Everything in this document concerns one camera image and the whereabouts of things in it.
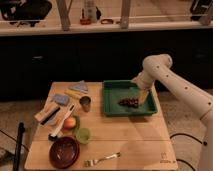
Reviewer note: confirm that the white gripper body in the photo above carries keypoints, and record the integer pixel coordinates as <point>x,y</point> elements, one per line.
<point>143,80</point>

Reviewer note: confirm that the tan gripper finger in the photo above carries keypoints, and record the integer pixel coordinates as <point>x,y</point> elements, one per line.
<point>142,96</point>

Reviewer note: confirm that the dark red grape bunch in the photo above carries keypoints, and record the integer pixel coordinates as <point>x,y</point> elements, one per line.
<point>129,102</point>

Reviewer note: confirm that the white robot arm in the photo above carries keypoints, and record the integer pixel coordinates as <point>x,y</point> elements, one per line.
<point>158,67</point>

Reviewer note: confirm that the green plastic tray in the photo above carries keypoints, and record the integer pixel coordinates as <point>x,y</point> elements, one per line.
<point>120,98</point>

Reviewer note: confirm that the small metal cup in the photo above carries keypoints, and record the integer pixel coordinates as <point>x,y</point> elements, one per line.
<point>85,102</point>

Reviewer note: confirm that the grey triangular wedge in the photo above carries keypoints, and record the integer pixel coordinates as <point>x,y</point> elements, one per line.
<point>80,86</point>

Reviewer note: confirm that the yellow stick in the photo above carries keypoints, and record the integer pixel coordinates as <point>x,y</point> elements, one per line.
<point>72,94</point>

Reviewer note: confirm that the small green cup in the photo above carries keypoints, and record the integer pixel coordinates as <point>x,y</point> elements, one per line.
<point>83,135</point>

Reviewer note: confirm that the red yellow apple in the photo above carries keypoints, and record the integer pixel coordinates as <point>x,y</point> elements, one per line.
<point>69,123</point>

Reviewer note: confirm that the silver fork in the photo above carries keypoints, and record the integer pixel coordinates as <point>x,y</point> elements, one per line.
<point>93,162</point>

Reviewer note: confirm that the white bottle on shelf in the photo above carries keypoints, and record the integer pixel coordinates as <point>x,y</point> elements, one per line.
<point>90,10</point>

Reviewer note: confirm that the dark red bowl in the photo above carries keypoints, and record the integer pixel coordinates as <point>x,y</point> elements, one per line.
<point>64,152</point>

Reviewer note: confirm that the black white dish brush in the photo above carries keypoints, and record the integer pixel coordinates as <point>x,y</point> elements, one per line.
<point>54,133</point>

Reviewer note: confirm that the black pole at left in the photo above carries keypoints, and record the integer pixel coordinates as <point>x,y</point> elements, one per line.
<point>16,161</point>

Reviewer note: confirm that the black bag on shelf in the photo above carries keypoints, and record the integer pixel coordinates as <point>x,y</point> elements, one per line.
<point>30,12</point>

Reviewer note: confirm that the white shelf rail frame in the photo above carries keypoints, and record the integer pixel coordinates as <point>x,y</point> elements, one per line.
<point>67,17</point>

